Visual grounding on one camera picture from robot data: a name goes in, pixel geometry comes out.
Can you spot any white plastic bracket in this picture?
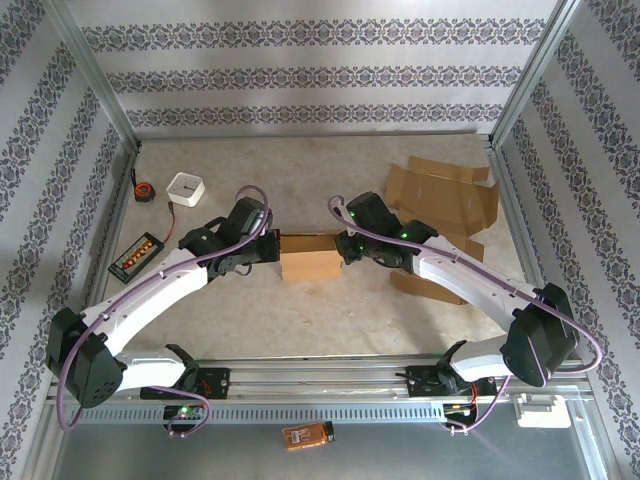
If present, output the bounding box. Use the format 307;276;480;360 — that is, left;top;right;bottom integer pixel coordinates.
514;392;572;430

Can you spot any orange foil packet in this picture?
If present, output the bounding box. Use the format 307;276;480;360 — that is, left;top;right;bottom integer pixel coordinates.
282;421;335;453

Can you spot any white square desk clock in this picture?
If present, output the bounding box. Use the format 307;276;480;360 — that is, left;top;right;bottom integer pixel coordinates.
165;172;206;208

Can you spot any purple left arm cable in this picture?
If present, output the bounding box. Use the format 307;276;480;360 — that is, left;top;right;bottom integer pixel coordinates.
56;184;274;440

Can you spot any small board with coloured wires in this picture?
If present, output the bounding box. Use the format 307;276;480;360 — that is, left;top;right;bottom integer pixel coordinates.
442;399;480;419

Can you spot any aluminium side rail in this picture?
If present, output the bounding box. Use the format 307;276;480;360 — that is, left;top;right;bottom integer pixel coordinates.
67;147;144;364
483;137;584;361

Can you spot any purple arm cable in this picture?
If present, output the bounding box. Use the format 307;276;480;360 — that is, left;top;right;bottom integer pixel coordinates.
56;184;274;440
327;194;601;435

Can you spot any aluminium frame post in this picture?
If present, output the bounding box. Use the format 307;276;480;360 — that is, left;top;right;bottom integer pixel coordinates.
45;0;144;150
487;0;589;149

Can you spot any black board with orange connectors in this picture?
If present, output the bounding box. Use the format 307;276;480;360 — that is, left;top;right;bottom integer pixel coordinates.
108;232;168;285

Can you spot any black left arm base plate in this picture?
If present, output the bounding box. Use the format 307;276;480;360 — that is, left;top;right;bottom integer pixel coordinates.
139;366;232;401

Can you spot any thin red wire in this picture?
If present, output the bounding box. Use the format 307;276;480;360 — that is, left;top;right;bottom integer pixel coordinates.
162;201;178;244

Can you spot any orange black tape measure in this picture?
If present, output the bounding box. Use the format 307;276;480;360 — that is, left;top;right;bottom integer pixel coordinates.
131;168;157;203

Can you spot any grey slotted cable duct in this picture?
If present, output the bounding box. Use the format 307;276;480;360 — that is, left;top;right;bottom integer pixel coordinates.
67;403;446;426

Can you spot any circuit board with green light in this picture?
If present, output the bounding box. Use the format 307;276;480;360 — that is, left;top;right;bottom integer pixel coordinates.
163;404;205;421

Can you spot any aluminium back rail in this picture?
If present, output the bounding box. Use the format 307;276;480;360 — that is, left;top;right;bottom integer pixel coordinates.
137;130;494;141

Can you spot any brown cardboard mailer box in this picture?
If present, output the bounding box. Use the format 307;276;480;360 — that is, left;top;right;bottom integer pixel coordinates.
278;229;344;285
383;155;501;307

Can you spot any aluminium mounting rail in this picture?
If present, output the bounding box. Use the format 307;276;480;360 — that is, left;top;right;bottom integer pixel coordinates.
47;352;594;404

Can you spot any grey metal sheet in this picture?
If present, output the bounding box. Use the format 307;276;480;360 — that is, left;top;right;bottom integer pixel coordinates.
49;422;609;480

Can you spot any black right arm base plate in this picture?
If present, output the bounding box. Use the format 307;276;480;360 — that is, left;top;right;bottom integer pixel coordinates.
405;364;498;400

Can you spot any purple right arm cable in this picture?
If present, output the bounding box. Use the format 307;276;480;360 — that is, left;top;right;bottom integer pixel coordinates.
327;194;601;435

